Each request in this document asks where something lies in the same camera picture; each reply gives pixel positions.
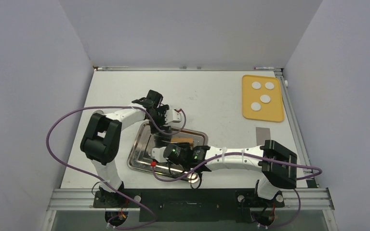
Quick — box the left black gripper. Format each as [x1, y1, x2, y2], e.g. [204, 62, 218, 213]
[147, 106, 171, 133]

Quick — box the stainless steel tray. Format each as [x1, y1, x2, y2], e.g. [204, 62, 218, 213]
[127, 122, 208, 174]

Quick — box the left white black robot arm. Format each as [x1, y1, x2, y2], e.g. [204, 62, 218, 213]
[80, 90, 183, 207]

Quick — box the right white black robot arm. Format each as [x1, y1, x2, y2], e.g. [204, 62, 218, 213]
[162, 140, 297, 206]

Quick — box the white dough disc lower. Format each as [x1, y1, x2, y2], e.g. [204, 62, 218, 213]
[251, 102, 261, 112]

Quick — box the white dough disc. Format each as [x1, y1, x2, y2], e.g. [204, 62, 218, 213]
[265, 82, 275, 90]
[251, 81, 262, 90]
[260, 95, 271, 103]
[251, 102, 261, 112]

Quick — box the white dough disc middle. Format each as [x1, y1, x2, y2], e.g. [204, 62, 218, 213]
[260, 95, 271, 103]

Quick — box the white dough disc upper left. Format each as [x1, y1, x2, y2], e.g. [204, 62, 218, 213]
[251, 81, 262, 90]

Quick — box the white dough disc upper right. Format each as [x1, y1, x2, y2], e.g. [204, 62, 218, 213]
[265, 82, 275, 90]

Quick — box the grey rectangular patch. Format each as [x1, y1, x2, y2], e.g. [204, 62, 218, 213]
[255, 127, 271, 145]

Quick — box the yellow plastic tray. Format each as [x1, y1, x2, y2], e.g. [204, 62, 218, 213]
[242, 75, 285, 123]

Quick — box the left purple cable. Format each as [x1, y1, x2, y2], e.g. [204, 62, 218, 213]
[46, 106, 187, 230]

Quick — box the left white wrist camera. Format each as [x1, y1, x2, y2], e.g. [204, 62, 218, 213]
[165, 109, 183, 124]

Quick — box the aluminium back rail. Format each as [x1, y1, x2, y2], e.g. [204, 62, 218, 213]
[94, 66, 283, 72]

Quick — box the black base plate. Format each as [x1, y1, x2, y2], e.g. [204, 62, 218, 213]
[93, 188, 285, 223]

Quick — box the aluminium front rail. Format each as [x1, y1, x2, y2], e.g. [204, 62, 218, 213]
[47, 188, 335, 211]

